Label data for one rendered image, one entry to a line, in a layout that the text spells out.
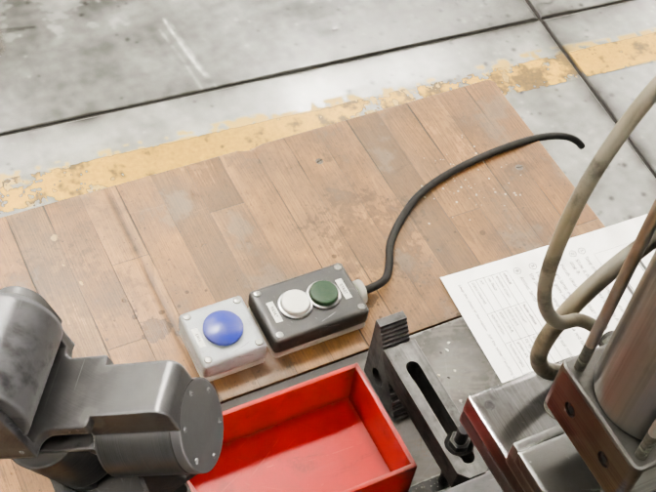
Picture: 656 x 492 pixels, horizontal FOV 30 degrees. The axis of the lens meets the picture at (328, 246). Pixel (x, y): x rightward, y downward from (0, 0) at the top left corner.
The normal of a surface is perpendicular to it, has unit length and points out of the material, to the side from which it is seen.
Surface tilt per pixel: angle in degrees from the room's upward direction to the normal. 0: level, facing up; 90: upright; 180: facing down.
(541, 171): 0
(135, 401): 26
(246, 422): 90
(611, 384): 90
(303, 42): 0
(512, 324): 1
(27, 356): 45
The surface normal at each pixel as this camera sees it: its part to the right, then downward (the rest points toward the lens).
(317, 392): 0.44, 0.73
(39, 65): 0.11, -0.62
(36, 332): 0.77, -0.30
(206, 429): 0.93, -0.11
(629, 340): -0.98, 0.07
